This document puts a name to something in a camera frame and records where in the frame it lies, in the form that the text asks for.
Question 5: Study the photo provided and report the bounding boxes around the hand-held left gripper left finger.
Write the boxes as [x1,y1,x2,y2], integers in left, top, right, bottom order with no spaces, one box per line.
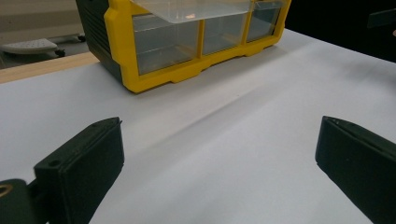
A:
[33,117,125,224]

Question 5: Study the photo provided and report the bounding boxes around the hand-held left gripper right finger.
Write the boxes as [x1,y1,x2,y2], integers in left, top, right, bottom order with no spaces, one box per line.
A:
[315,115,396,224]

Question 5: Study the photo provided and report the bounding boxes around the yellow black drawer cabinet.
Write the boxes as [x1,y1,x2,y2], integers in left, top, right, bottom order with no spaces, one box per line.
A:
[75,0,292,94]

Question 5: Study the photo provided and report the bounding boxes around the clear plastic drawer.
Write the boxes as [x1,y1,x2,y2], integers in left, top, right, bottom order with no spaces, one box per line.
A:
[130,0,255,24]

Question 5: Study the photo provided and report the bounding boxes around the white chair base with casters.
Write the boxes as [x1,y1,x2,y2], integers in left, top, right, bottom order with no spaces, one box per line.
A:
[0,33,87,58]

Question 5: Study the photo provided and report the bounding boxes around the white table cover sheet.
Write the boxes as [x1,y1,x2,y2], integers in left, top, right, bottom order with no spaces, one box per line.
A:
[0,28,396,224]

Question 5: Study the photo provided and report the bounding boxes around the dark object at room edge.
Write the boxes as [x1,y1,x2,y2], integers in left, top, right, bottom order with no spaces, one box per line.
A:
[366,8,396,30]

